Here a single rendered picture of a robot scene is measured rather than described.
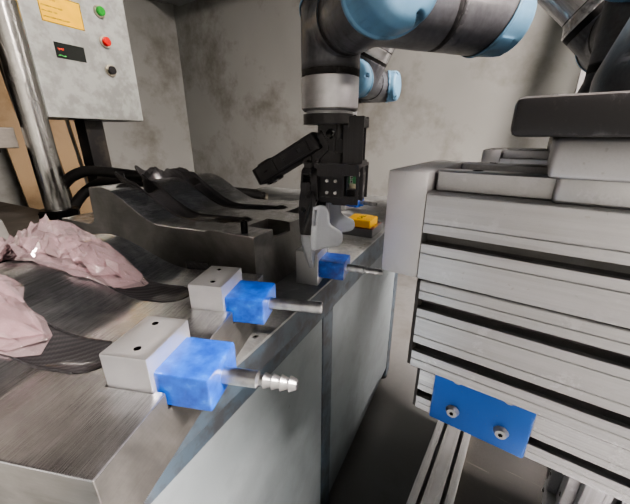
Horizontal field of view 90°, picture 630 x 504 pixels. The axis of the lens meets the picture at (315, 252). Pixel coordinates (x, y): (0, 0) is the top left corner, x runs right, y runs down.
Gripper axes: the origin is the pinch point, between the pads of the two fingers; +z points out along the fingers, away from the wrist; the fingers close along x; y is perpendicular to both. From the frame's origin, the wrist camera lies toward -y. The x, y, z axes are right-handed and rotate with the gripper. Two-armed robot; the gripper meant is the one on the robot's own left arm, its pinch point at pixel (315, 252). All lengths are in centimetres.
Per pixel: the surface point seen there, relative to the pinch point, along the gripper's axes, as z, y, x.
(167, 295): -0.3, -10.8, -19.8
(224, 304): -1.5, -2.2, -21.3
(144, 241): -0.2, -29.4, -5.1
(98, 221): -2.2, -42.0, -3.2
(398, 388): 85, 14, 69
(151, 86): -67, -274, 257
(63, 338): -1.0, -12.5, -29.9
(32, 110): -23, -78, 13
